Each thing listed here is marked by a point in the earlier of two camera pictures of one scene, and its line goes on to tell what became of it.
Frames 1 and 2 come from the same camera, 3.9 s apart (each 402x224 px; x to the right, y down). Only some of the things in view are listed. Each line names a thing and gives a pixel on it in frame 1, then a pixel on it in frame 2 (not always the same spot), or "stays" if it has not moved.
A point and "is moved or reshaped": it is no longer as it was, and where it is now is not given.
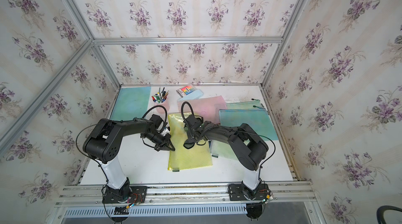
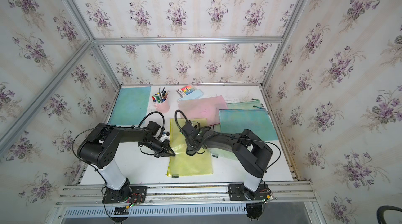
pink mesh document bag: (208, 108) stays
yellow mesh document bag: (181, 158) is moved or reshaped
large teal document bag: (258, 118) stays
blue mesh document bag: (131, 102) stays
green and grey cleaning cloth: (187, 145) is moved or reshaped
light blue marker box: (197, 93) stays
